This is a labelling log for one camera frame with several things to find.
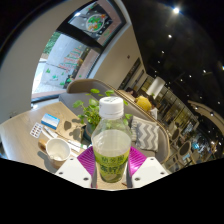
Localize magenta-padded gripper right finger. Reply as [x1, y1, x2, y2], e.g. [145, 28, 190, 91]
[126, 146, 170, 189]

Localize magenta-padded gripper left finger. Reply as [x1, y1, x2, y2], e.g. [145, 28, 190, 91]
[54, 145, 98, 189]

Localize clear bottle with green label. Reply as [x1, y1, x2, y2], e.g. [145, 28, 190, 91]
[90, 96, 132, 184]

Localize tan mug with white inside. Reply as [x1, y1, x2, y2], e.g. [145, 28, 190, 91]
[38, 137, 72, 169]

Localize grey white chevron cushion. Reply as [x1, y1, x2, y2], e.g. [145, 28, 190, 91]
[129, 115, 160, 153]

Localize group of round-backed chairs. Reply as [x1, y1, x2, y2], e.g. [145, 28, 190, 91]
[163, 119, 221, 171]

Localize flat blue white packet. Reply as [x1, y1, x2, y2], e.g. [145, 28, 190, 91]
[40, 113, 61, 130]

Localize pill blister pack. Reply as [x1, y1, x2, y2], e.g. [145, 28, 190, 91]
[29, 122, 44, 139]

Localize person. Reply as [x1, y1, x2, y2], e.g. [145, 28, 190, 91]
[148, 96, 159, 120]
[134, 95, 153, 113]

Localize green potted plant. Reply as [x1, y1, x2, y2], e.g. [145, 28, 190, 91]
[72, 88, 134, 141]

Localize curved grey sofa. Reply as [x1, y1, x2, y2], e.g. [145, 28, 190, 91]
[59, 78, 171, 164]

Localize white round pillar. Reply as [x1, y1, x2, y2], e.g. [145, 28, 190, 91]
[145, 76, 166, 100]

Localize window with festive decals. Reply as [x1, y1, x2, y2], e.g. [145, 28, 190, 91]
[31, 0, 128, 103]

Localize ceiling spot lights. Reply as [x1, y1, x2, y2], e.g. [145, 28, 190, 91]
[159, 6, 224, 118]

